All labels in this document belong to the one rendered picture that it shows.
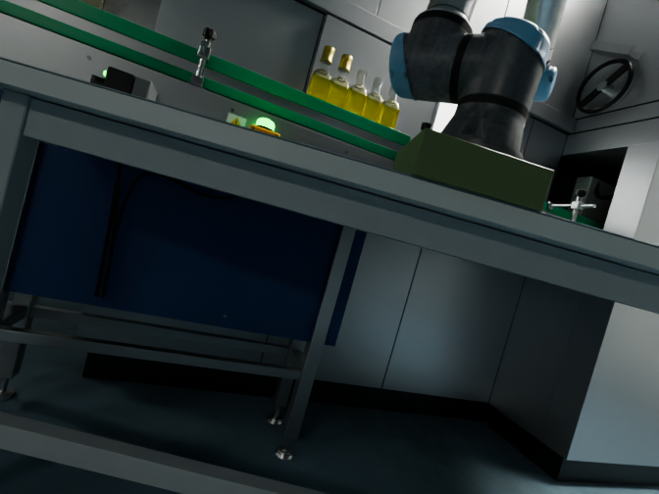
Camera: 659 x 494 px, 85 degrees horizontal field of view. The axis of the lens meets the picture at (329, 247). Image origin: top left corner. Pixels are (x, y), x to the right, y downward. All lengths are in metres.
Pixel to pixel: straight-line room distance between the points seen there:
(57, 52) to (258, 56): 0.56
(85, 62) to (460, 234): 0.83
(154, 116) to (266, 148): 0.17
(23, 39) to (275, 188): 0.63
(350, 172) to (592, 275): 0.44
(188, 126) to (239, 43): 0.76
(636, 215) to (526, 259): 0.99
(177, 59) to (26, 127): 0.38
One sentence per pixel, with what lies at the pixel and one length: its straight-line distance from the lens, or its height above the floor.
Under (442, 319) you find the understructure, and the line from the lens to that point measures 1.57.
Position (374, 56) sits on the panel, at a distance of 1.40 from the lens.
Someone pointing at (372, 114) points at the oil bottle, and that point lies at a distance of 1.18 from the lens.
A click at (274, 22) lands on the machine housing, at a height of 1.24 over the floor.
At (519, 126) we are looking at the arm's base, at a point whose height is 0.88.
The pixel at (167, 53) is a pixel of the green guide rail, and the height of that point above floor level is 0.93.
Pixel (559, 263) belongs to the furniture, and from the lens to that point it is 0.70.
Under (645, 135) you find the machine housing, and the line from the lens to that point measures 1.74.
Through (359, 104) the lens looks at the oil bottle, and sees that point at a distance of 1.16.
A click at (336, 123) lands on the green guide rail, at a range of 1.01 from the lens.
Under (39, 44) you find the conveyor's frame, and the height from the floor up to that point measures 0.85.
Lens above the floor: 0.63
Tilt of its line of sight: 2 degrees down
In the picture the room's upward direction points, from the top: 16 degrees clockwise
